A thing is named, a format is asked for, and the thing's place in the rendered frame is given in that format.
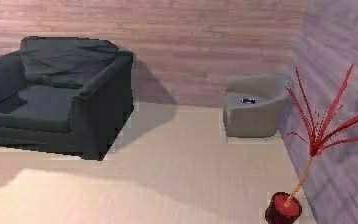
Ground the dark blue-grey sofa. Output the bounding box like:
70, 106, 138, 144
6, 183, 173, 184
0, 35, 135, 162

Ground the red-leaved houseplant in red pot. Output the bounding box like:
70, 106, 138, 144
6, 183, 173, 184
264, 63, 358, 224

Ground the grey armchair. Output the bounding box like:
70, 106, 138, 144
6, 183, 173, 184
222, 73, 293, 139

